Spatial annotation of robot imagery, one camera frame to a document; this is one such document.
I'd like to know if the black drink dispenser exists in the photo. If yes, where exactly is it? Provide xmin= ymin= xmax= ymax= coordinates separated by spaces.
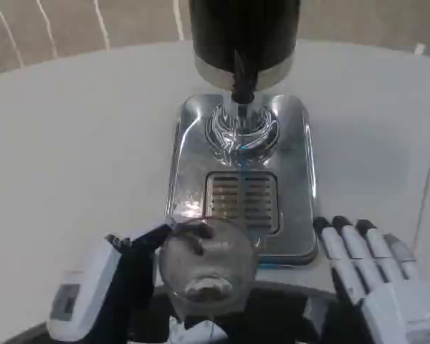
xmin=188 ymin=0 xmax=299 ymax=90

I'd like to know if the steel drip tray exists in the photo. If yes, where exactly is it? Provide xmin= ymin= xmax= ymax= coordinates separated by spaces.
xmin=164 ymin=93 xmax=319 ymax=260

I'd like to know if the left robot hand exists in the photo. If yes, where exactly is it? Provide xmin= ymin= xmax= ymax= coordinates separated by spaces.
xmin=45 ymin=216 xmax=233 ymax=344

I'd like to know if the steel drip tray grid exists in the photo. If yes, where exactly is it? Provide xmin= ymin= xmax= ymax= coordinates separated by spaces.
xmin=204 ymin=171 xmax=282 ymax=234

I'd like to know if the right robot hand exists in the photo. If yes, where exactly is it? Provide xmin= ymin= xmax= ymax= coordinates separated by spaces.
xmin=313 ymin=215 xmax=430 ymax=344

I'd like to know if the clear ribbed glass cup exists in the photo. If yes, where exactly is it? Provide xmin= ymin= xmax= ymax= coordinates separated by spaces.
xmin=158 ymin=219 xmax=259 ymax=323

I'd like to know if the black dispenser tap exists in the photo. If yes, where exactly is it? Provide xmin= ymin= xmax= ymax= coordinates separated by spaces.
xmin=229 ymin=48 xmax=259 ymax=104

